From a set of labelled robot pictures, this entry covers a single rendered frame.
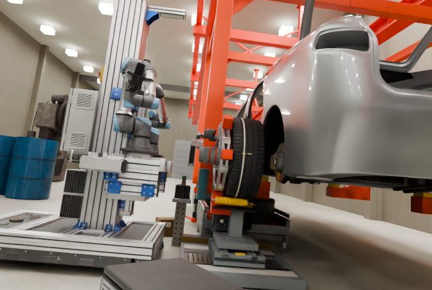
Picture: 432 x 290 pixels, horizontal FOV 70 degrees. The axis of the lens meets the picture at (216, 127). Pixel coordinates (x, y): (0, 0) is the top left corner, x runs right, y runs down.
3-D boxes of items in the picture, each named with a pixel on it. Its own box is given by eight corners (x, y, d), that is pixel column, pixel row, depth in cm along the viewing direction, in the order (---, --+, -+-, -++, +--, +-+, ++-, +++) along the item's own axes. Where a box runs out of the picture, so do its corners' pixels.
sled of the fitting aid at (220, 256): (264, 270, 213) (265, 255, 214) (213, 266, 210) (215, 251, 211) (249, 251, 262) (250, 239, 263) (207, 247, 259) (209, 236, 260)
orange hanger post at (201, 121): (202, 184, 472) (218, 35, 508) (189, 183, 471) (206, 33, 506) (202, 184, 491) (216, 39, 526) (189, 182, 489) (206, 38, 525)
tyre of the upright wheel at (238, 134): (255, 217, 230) (271, 134, 212) (224, 215, 228) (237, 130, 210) (243, 179, 293) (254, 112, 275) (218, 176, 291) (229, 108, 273)
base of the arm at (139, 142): (126, 148, 209) (128, 134, 211) (130, 149, 224) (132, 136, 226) (148, 150, 210) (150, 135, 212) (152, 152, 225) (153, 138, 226)
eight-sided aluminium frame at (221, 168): (225, 193, 219) (233, 118, 227) (216, 191, 219) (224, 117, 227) (217, 188, 273) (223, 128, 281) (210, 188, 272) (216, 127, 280)
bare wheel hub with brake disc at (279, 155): (285, 189, 239) (293, 151, 230) (275, 188, 238) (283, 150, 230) (275, 172, 270) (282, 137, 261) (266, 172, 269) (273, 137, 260)
